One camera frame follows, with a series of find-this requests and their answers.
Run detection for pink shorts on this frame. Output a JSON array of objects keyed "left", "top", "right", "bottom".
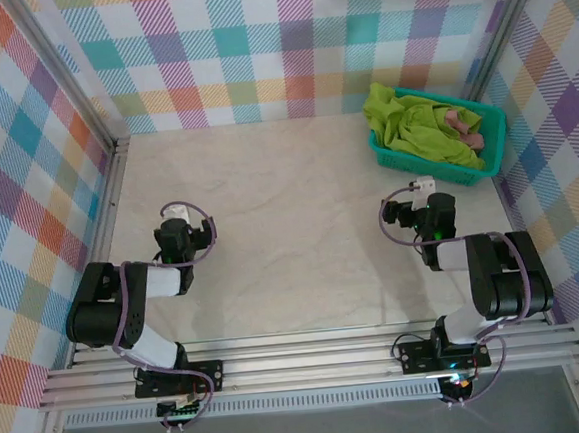
[{"left": 444, "top": 105, "right": 487, "bottom": 154}]

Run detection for lime green shorts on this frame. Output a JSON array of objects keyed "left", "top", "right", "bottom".
[{"left": 360, "top": 73, "right": 487, "bottom": 179}]

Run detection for teal plastic basket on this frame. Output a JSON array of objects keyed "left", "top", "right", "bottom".
[{"left": 363, "top": 78, "right": 513, "bottom": 195}]

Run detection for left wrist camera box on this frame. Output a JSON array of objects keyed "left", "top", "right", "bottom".
[{"left": 159, "top": 205, "right": 191, "bottom": 223}]

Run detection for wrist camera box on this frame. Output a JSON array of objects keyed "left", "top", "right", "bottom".
[
  {"left": 408, "top": 176, "right": 439, "bottom": 213},
  {"left": 159, "top": 205, "right": 191, "bottom": 223}
]

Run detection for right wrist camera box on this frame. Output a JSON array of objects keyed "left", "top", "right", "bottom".
[{"left": 408, "top": 176, "right": 439, "bottom": 213}]

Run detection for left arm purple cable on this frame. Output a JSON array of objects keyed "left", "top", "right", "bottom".
[{"left": 100, "top": 197, "right": 235, "bottom": 433}]

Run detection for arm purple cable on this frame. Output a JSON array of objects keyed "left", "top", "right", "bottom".
[
  {"left": 100, "top": 197, "right": 235, "bottom": 433},
  {"left": 377, "top": 180, "right": 541, "bottom": 411}
]

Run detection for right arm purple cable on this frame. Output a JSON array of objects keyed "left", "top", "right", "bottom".
[{"left": 377, "top": 180, "right": 541, "bottom": 411}]

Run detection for aluminium side rail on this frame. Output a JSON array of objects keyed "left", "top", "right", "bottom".
[
  {"left": 488, "top": 156, "right": 555, "bottom": 329},
  {"left": 50, "top": 136, "right": 149, "bottom": 368}
]

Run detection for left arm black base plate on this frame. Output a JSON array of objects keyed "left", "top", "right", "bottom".
[{"left": 133, "top": 359, "right": 226, "bottom": 400}]

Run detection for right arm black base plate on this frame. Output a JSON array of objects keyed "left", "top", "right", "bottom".
[{"left": 397, "top": 334, "right": 493, "bottom": 375}]

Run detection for aluminium mounting rail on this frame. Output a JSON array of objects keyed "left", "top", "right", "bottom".
[{"left": 32, "top": 308, "right": 579, "bottom": 413}]

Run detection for aluminium frame post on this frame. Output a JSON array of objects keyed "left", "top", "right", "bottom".
[
  {"left": 457, "top": 0, "right": 562, "bottom": 106},
  {"left": 0, "top": 0, "right": 133, "bottom": 159}
]

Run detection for grey slotted cable duct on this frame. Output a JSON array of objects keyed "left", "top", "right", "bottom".
[{"left": 63, "top": 383, "right": 445, "bottom": 430}]

